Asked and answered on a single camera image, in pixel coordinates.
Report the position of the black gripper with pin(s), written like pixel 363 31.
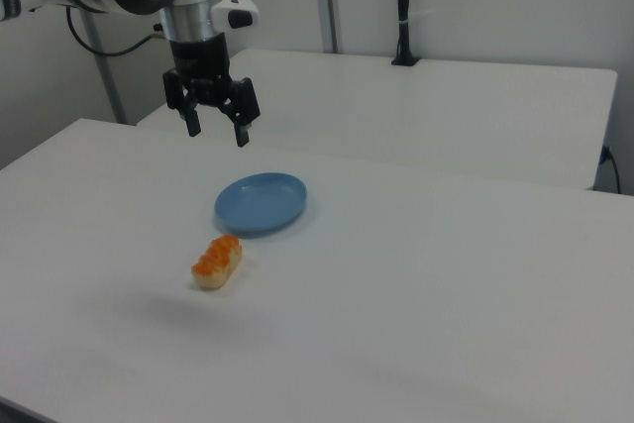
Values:
pixel 200 61

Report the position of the bread with orange topping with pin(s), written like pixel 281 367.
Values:
pixel 218 264

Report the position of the blue oval plate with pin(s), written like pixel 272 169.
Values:
pixel 260 205

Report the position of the white side table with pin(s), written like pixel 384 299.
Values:
pixel 396 111

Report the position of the grey metal corner post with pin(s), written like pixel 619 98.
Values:
pixel 106 81

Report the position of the grey metal wall post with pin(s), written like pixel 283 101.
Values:
pixel 332 7

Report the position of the black camera stand pole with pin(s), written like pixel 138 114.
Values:
pixel 405 41

